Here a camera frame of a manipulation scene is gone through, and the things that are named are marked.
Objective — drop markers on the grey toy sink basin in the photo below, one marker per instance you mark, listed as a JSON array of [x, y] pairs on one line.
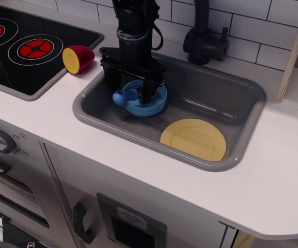
[[232, 104]]

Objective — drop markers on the grey oven knob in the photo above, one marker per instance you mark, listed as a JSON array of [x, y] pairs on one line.
[[7, 144]]

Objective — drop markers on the blue handled grey spoon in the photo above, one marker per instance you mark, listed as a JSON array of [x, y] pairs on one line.
[[122, 97]]

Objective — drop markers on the toy oven door window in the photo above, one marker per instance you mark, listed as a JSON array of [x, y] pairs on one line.
[[17, 198]]

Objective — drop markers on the red yellow toy fruit half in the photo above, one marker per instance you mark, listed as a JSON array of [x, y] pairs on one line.
[[77, 58]]

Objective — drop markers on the wooden side post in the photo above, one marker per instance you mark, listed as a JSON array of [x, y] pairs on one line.
[[288, 71]]

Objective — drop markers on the blue plastic bowl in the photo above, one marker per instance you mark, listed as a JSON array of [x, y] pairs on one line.
[[155, 105]]

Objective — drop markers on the yellow plastic plate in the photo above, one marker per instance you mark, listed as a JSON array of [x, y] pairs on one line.
[[195, 137]]

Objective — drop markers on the grey dispenser panel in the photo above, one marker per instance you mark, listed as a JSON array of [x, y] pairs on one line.
[[130, 228]]

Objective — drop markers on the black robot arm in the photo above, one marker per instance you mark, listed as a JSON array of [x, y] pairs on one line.
[[136, 21]]

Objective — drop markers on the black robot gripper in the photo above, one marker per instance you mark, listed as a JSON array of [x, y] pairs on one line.
[[133, 58]]

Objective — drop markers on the dark grey cabinet handle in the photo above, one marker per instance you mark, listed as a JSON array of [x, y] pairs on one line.
[[78, 214]]

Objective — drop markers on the black toy stovetop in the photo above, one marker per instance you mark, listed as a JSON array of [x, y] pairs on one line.
[[31, 52]]

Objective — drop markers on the dark grey toy faucet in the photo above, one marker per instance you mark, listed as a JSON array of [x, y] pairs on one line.
[[199, 43]]

